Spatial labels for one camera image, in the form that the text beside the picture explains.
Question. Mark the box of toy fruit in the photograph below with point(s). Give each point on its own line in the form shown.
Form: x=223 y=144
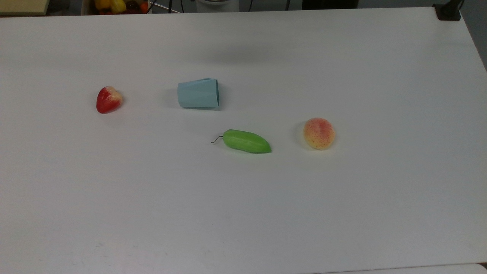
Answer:
x=118 y=6

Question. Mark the green cucumber toy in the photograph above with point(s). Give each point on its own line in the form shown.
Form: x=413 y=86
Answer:
x=245 y=141

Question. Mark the black table clamp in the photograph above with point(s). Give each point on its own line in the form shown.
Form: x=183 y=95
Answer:
x=448 y=11

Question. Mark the beige board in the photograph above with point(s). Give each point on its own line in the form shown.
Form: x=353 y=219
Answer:
x=23 y=6

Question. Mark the red strawberry toy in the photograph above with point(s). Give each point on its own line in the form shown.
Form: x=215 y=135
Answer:
x=107 y=100

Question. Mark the yellow pink peach toy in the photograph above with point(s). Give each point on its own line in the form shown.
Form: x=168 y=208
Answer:
x=319 y=133

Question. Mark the grey metal rail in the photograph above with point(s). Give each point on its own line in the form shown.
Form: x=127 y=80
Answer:
x=167 y=8

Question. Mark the light blue faceted mug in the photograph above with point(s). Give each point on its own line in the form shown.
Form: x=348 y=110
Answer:
x=198 y=94

